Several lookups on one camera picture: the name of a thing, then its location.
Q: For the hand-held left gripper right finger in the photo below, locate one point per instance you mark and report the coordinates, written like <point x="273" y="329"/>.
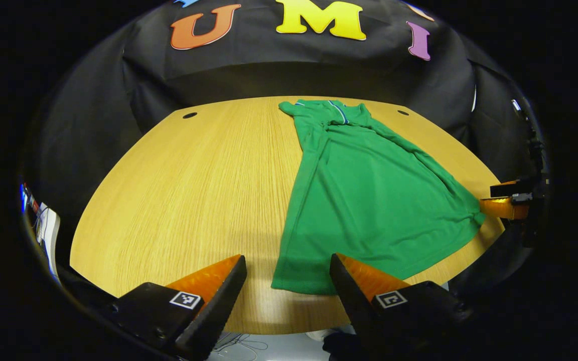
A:
<point x="354" y="306"/>

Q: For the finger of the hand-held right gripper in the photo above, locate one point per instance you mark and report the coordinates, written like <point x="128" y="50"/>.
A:
<point x="502" y="208"/>
<point x="507" y="189"/>

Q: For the bright monitor screen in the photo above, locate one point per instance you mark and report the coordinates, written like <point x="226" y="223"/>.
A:
<point x="23" y="198"/>

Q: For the green T-shirt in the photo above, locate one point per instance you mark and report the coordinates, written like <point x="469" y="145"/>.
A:
<point x="369" y="200"/>

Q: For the white side table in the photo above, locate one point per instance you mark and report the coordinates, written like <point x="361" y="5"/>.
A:
<point x="50" y="225"/>

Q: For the person's dark clothing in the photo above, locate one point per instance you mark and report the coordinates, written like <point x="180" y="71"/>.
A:
<point x="341" y="348"/>

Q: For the black backdrop cloth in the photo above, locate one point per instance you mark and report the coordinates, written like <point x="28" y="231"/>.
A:
<point x="269" y="65"/>

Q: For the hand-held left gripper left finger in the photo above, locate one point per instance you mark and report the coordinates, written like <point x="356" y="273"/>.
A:
<point x="221" y="311"/>

